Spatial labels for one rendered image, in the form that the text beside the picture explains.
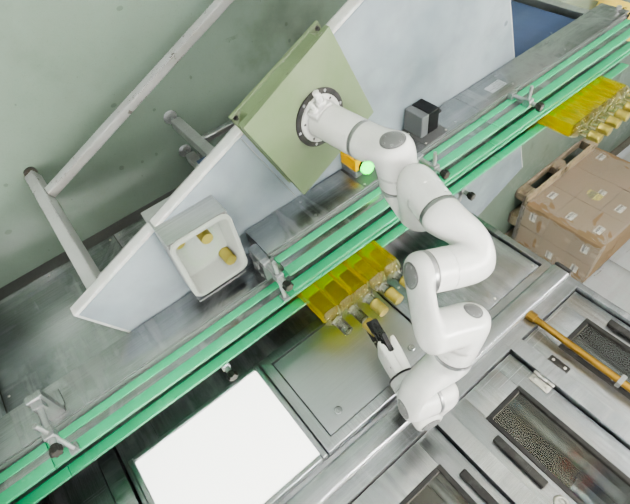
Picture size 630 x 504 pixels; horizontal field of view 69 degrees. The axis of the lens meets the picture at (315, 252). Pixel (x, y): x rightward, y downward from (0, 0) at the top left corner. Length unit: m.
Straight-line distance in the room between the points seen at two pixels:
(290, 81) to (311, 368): 0.79
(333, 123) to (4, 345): 1.36
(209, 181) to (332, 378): 0.65
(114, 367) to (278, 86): 0.84
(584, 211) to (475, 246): 4.26
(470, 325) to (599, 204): 4.41
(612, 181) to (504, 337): 4.16
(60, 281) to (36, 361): 0.33
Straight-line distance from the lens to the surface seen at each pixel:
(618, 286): 5.66
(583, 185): 5.41
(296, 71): 1.16
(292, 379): 1.40
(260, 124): 1.13
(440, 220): 0.90
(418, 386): 1.03
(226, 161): 1.22
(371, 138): 1.07
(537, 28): 2.29
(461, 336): 0.89
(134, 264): 1.26
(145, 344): 1.37
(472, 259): 0.90
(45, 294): 1.98
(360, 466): 1.31
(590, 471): 1.44
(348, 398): 1.36
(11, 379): 1.83
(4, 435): 1.46
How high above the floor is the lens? 1.67
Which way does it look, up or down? 34 degrees down
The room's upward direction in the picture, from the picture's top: 132 degrees clockwise
